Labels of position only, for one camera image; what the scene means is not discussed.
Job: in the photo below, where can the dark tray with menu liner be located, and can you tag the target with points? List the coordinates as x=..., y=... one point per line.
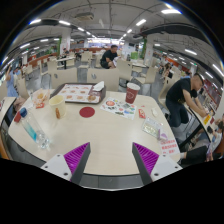
x=75, y=93

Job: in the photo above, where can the red snack packet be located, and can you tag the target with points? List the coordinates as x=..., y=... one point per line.
x=40, y=105

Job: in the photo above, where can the person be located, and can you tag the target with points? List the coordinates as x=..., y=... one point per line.
x=108, y=58
x=178, y=95
x=11, y=85

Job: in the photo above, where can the flat round red coaster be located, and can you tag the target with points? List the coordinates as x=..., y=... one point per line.
x=87, y=112

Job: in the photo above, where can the red and white table sign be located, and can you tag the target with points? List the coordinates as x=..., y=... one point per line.
x=169, y=146

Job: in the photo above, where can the red paper cup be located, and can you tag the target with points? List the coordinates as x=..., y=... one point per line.
x=132, y=93

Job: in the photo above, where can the beige chair with oval hole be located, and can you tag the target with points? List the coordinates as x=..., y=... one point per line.
x=63, y=78
x=103, y=77

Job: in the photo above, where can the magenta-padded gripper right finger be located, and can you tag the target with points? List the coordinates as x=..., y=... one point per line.
x=166, y=166

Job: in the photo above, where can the red sauce packet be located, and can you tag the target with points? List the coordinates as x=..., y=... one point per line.
x=142, y=113

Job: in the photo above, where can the cream paper cup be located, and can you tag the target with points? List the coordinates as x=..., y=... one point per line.
x=58, y=101

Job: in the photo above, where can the printed sticker sheet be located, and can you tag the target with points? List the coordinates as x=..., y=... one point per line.
x=118, y=108

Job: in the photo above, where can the clear plastic wrapper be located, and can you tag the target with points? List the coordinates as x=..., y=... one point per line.
x=151, y=127

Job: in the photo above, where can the ceiling air conditioner unit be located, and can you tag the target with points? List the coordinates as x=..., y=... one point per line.
x=85, y=16

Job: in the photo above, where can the small white sachet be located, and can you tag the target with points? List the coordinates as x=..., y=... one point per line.
x=154, y=112

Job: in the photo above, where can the ceiling lights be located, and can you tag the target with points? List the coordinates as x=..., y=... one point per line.
x=170, y=11

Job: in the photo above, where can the white paper napkin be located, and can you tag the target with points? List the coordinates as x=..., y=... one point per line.
x=98, y=86

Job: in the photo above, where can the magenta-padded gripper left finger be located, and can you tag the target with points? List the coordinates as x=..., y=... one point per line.
x=55, y=165

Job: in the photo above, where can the beige dining table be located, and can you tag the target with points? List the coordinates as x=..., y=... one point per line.
x=5, y=110

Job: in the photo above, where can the clear plastic snack bag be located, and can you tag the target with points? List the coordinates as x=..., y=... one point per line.
x=40, y=96

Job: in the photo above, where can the clear blue-capped water bottle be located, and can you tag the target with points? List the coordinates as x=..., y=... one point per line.
x=33, y=128

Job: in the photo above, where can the brown pretzel-shaped charm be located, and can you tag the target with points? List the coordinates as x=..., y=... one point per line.
x=58, y=113

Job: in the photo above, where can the beige dining chairs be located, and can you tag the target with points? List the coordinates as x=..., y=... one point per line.
x=149, y=75

